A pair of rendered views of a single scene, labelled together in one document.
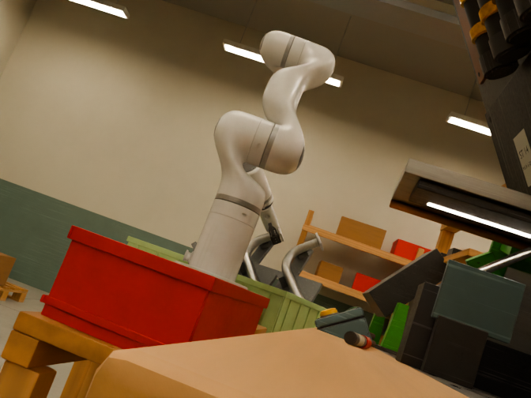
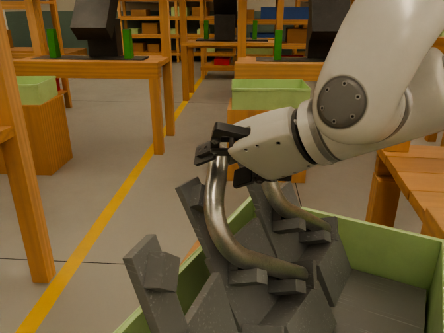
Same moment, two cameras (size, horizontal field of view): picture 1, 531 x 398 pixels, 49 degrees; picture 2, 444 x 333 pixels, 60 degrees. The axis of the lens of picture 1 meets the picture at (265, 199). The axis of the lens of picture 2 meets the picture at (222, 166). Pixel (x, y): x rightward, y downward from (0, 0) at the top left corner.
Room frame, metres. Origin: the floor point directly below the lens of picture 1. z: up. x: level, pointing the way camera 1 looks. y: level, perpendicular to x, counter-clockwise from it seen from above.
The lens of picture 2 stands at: (2.09, 0.46, 1.38)
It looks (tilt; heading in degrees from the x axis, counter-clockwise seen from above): 23 degrees down; 268
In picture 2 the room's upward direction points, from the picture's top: straight up
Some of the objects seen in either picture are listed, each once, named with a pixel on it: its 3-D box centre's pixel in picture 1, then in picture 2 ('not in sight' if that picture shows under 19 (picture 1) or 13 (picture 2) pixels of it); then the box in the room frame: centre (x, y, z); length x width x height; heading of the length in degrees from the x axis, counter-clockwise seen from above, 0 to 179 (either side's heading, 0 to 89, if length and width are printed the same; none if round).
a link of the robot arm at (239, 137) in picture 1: (241, 159); not in sight; (1.43, 0.09, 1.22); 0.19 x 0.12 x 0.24; 89
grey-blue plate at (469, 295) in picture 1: (470, 326); not in sight; (0.70, -0.29, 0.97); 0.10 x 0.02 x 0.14; 80
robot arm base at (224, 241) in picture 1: (223, 242); not in sight; (1.42, 0.06, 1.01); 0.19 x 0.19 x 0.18
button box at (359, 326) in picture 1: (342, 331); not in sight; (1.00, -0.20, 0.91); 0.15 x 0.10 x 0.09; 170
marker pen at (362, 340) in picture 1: (358, 340); not in sight; (0.72, -0.17, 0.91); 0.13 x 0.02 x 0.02; 158
